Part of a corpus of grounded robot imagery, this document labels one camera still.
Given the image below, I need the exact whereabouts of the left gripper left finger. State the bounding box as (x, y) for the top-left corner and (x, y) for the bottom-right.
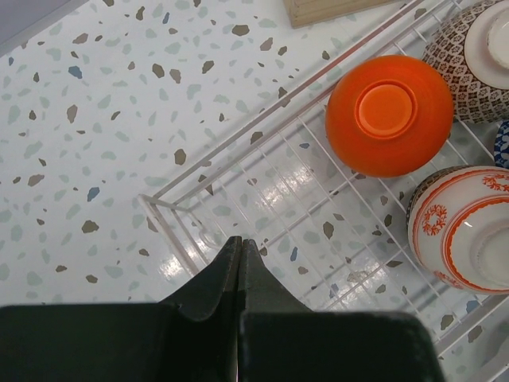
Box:
(159, 236), (243, 322)

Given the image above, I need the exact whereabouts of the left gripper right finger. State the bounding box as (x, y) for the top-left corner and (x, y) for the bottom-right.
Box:
(238, 239), (311, 314)

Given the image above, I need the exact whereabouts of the brown striped bowl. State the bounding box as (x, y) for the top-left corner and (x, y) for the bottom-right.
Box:
(406, 165), (468, 220)

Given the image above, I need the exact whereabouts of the red floral white bowl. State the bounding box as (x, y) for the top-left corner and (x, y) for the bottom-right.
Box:
(406, 166), (508, 295)

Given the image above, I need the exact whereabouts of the blue patterned bowl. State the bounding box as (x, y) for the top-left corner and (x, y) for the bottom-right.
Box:
(494, 121), (509, 169)

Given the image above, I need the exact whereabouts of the dotted beige bowl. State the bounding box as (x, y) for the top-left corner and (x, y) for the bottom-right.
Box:
(422, 1), (508, 123)

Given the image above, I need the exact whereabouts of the wooden clothes rack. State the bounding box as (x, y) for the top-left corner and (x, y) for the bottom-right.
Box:
(283, 0), (397, 29)

